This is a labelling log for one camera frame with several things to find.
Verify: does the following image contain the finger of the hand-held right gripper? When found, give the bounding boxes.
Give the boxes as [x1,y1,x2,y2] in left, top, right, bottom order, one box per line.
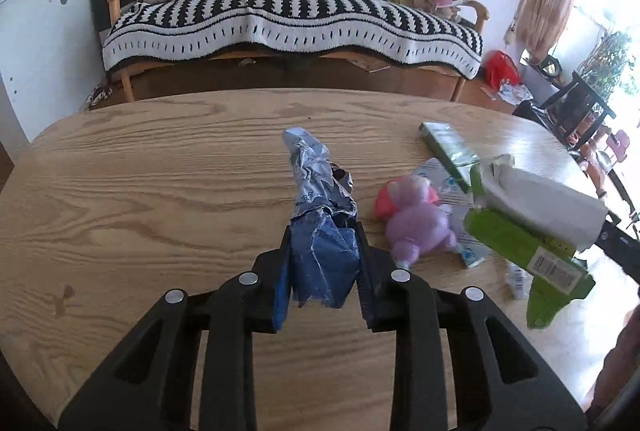
[595,211,640,284]

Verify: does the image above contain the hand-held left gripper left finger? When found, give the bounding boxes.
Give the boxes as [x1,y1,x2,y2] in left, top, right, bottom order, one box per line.
[57,223,293,431]

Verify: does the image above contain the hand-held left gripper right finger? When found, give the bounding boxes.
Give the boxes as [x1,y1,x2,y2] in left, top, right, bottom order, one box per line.
[352,221,588,431]

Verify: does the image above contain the blue silver foil wrapper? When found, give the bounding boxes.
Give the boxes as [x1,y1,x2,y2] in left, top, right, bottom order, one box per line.
[282,127,361,309]

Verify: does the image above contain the green paper tissue pack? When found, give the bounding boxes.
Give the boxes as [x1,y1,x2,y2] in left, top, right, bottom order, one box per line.
[464,155,610,331]

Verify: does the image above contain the person's right forearm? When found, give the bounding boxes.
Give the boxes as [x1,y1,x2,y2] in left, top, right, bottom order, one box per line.
[590,306,640,427]

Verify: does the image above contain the pink purple plush toy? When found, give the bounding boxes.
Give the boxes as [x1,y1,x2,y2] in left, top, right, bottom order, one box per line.
[375,175,463,264]

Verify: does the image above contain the small white wrapper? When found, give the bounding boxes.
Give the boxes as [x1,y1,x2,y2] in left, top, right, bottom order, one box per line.
[504,260,535,301]

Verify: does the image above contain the white blue flat packet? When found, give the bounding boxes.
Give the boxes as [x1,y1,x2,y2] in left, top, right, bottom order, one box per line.
[412,158,493,268]

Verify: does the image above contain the black chair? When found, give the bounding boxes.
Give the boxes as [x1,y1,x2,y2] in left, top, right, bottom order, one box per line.
[512,71,617,152]

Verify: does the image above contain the green white box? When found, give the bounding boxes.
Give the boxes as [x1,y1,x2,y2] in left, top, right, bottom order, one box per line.
[419,121,482,194]

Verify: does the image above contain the green potted plant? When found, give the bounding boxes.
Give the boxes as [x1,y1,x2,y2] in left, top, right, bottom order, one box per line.
[580,31,633,112]

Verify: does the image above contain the white papers on floor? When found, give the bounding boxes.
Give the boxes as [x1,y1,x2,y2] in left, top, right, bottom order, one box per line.
[495,81,535,106]

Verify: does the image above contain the red bag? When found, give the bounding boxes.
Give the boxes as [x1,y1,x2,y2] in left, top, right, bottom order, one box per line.
[484,51,521,89]

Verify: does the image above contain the patterned floor cloth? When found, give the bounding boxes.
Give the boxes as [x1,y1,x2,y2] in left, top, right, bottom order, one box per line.
[86,83,115,108]

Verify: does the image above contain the white cabinet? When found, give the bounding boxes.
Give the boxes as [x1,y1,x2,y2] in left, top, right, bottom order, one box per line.
[0,0,111,146]

